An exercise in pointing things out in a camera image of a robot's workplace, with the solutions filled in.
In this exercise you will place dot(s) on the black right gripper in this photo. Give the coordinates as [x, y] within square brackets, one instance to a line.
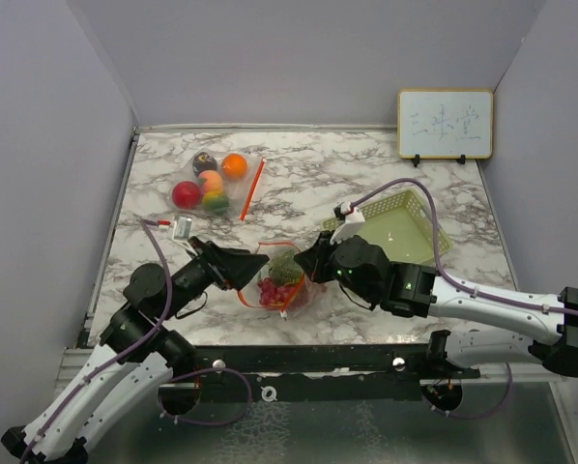
[313, 260]

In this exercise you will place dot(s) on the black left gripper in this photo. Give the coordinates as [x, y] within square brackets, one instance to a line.
[228, 267]

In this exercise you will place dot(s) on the green netted melon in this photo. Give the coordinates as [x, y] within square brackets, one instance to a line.
[283, 270]

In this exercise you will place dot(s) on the dark purple grape bunch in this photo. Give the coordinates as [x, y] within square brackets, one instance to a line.
[275, 296]

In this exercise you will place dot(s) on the yellow green mango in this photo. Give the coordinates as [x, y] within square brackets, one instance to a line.
[215, 202]

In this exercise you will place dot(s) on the red apple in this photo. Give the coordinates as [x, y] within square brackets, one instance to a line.
[186, 195]

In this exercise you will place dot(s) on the peach orange pink fruit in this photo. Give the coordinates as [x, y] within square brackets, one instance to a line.
[210, 181]

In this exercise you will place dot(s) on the dark purple plum fruit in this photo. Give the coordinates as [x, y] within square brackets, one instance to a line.
[203, 161]

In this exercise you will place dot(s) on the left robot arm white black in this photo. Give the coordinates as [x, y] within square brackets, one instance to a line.
[136, 354]

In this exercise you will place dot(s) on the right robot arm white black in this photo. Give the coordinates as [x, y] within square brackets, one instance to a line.
[519, 327]

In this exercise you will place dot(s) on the pale green plastic basket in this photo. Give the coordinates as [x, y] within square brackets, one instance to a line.
[400, 224]

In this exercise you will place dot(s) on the small framed whiteboard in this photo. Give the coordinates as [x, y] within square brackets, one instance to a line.
[445, 124]

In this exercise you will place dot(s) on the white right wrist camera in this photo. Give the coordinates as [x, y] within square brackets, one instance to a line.
[350, 220]

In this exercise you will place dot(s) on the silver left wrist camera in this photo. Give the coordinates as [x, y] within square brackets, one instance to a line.
[180, 232]

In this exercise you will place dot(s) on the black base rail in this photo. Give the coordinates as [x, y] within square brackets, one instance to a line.
[299, 373]

